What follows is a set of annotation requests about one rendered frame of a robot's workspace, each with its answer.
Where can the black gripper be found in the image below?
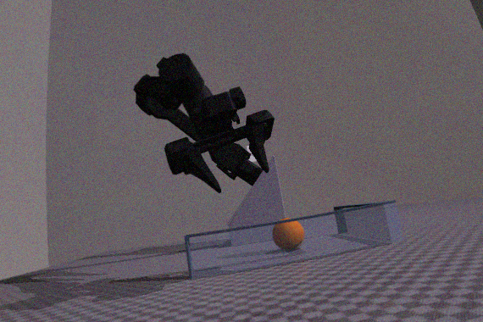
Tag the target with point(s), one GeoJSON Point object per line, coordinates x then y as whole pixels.
{"type": "Point", "coordinates": [184, 156]}

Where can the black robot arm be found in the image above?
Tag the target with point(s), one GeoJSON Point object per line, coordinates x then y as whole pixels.
{"type": "Point", "coordinates": [180, 83]}

